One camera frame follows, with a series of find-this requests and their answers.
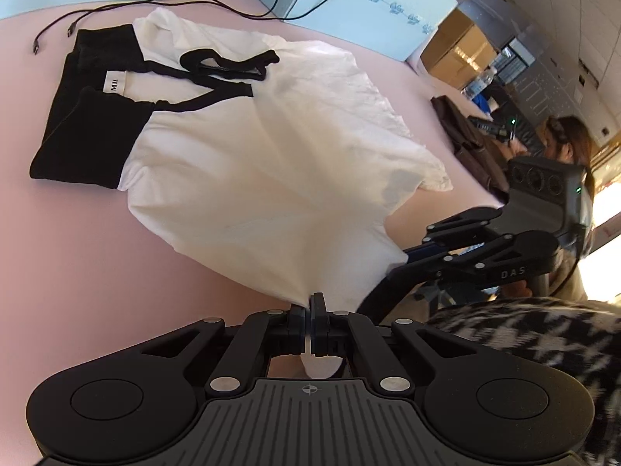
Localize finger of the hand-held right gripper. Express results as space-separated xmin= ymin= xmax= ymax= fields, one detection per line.
xmin=358 ymin=233 xmax=522 ymax=326
xmin=404 ymin=206 xmax=506 ymax=259

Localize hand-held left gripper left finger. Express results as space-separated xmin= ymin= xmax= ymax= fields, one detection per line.
xmin=138 ymin=303 xmax=310 ymax=397

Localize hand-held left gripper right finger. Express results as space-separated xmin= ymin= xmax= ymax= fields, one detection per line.
xmin=310 ymin=292 xmax=483 ymax=395

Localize white and black shorts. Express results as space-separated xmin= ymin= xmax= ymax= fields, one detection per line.
xmin=29 ymin=7 xmax=454 ymax=379

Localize person's right forearm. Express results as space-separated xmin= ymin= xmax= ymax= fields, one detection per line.
xmin=426 ymin=296 xmax=621 ymax=466

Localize black hand-held device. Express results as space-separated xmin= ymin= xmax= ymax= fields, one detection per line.
xmin=467 ymin=115 xmax=519 ymax=144

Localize clear water bottle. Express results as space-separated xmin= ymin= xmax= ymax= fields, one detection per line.
xmin=463 ymin=65 xmax=499 ymax=99

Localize brown cardboard box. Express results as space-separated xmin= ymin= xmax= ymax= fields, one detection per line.
xmin=420 ymin=9 xmax=500 ymax=90

